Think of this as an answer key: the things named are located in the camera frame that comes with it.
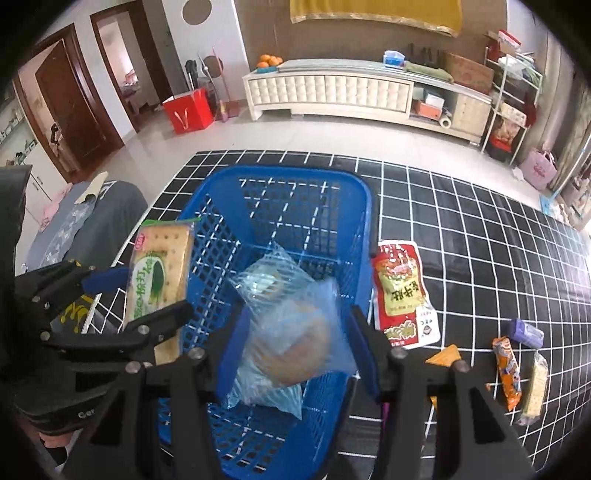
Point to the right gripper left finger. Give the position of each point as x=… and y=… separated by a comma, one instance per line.
x=229, y=344

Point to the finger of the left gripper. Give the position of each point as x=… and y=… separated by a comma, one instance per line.
x=110, y=280
x=163, y=322

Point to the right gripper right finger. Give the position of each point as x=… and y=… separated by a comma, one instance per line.
x=371, y=350

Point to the red yellow snack pouch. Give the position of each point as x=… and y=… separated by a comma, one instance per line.
x=405, y=313

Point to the clear bag with bun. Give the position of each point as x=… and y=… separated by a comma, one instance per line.
x=300, y=340

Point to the clear blue pastry bag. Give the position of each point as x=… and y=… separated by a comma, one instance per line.
x=270, y=280

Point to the green cracker pack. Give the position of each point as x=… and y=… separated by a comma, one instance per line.
x=158, y=267

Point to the orange snack pouch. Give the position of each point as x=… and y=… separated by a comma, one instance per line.
x=444, y=383

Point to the orange snack bar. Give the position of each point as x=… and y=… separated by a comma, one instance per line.
x=509, y=371

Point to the blue plastic basket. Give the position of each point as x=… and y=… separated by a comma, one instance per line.
x=325, y=220

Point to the clear cracker pack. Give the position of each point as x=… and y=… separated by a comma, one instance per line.
x=532, y=408

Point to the person's hand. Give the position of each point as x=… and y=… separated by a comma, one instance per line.
x=66, y=440

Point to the grey queen print garment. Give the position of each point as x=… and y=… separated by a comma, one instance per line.
x=87, y=225

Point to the small purple candy pack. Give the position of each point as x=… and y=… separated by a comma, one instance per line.
x=526, y=334

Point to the brown wooden door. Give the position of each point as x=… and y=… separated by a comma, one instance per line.
x=69, y=109

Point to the red gift bag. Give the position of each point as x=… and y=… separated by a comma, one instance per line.
x=188, y=112

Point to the pink tote bag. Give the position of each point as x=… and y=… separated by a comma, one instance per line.
x=539, y=168

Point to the white tufted tv cabinet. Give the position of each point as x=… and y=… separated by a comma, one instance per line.
x=370, y=91

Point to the oranges on blue plate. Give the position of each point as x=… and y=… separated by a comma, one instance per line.
x=268, y=63

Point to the green folded cloth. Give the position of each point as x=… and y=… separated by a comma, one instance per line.
x=431, y=72

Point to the cardboard box on cabinet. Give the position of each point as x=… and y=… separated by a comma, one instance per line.
x=468, y=73

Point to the blue tissue box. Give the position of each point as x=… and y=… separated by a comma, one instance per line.
x=394, y=58

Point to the white metal shelf rack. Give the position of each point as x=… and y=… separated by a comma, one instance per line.
x=516, y=88

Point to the yellow tv cover cloth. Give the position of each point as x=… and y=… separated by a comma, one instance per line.
x=439, y=16

